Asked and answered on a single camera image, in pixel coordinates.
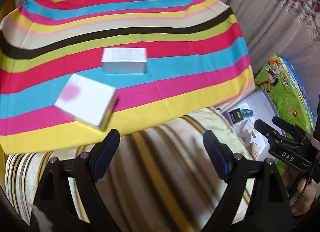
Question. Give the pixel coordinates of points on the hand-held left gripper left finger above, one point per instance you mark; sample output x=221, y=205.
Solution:
x=106, y=154

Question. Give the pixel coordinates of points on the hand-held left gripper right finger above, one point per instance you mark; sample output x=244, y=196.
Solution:
x=216, y=156

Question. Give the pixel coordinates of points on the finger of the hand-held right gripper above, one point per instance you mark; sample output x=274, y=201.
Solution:
x=287, y=128
x=265, y=131

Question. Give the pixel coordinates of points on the teal box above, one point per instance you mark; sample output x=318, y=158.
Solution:
x=247, y=113

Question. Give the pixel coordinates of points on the purple storage box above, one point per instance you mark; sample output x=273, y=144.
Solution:
x=262, y=104

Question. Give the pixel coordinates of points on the large white box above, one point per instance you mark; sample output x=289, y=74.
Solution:
x=87, y=102

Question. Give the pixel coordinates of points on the white box with printed text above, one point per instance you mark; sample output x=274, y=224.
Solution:
x=123, y=59

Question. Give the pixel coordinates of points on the person's right hand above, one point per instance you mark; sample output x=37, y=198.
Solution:
x=307, y=194

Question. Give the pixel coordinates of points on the white fluffy cloth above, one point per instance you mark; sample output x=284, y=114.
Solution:
x=42, y=219

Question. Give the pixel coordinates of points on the colourful striped cloth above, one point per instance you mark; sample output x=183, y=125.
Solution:
x=175, y=47

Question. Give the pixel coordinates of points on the floral patterned curtain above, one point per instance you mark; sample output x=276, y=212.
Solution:
x=297, y=5

